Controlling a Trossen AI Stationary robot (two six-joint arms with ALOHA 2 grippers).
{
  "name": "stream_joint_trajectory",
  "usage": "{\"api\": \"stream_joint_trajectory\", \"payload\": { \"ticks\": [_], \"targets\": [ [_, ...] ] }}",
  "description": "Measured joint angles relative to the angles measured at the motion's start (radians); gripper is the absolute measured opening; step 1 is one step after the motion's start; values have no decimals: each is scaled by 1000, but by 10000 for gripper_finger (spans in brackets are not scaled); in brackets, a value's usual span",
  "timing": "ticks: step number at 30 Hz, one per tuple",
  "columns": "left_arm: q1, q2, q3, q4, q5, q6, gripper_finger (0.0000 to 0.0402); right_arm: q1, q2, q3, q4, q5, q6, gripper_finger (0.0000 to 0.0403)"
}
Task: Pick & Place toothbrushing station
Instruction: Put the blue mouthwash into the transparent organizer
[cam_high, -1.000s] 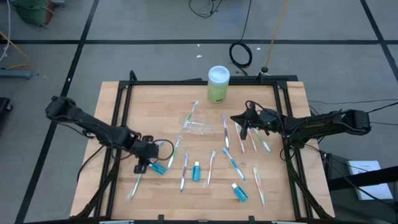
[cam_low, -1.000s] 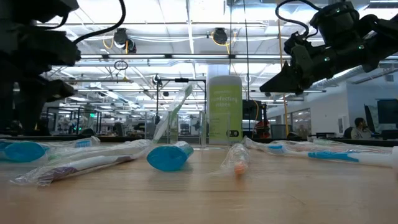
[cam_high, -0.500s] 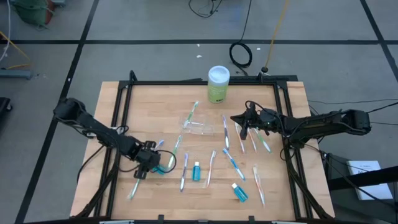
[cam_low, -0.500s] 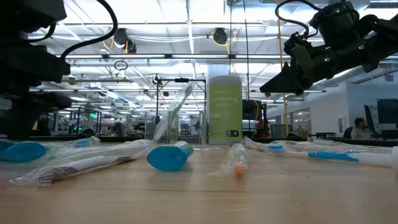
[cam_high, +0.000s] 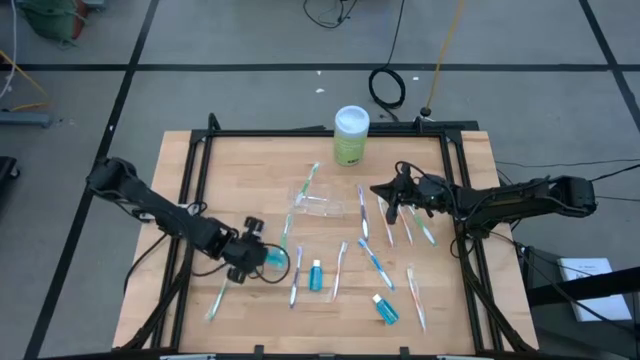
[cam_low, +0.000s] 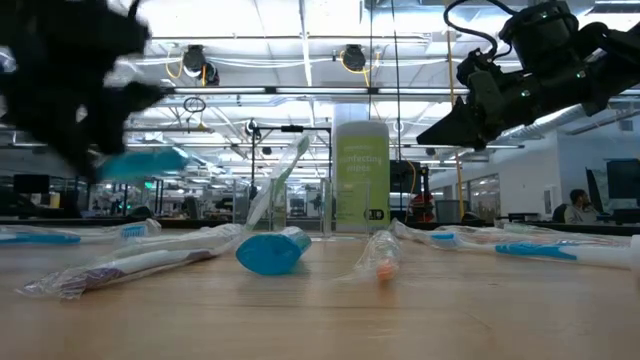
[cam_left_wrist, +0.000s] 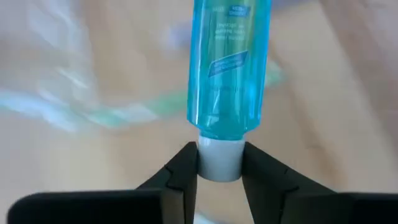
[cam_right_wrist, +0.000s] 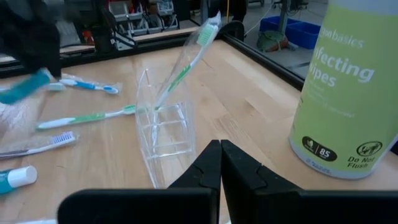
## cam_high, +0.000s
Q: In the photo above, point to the dark grey cabinet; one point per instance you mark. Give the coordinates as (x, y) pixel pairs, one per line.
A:
(545, 320)

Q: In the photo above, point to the white paper booklet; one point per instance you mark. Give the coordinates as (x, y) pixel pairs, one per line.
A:
(605, 310)

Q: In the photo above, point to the blue toothbrush clear wrapper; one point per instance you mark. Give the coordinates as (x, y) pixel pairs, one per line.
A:
(377, 265)

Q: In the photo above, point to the black metal table frame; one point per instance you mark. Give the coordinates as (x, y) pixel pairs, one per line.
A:
(275, 133)

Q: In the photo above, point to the black chair base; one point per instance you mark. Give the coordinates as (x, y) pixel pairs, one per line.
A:
(6, 172)

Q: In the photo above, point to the black metal bar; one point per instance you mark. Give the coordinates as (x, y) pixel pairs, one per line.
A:
(585, 287)

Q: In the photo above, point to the green toothbrush clear wrapper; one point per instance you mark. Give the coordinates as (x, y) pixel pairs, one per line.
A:
(423, 227)
(218, 299)
(287, 227)

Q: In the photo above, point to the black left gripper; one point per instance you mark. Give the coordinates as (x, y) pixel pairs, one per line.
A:
(247, 252)

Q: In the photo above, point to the green bag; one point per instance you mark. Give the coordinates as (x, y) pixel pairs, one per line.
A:
(52, 20)

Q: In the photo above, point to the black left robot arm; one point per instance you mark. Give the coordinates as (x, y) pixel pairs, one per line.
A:
(150, 200)

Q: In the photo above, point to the green canister white lid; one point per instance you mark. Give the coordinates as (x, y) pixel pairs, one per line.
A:
(351, 140)

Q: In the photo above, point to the teal toothbrush clear wrapper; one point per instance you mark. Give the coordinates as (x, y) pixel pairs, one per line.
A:
(308, 181)

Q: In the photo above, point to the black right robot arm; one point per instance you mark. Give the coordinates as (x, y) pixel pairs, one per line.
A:
(520, 200)

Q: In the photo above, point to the clear acrylic organizer box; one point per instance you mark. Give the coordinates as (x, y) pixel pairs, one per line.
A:
(325, 206)

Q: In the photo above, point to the grey flat base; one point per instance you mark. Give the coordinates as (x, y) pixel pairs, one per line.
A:
(25, 119)

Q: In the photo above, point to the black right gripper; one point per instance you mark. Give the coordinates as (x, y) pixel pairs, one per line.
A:
(425, 195)

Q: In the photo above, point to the small blue mouthwash bottle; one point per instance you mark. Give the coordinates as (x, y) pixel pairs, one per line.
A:
(276, 259)
(315, 277)
(386, 311)

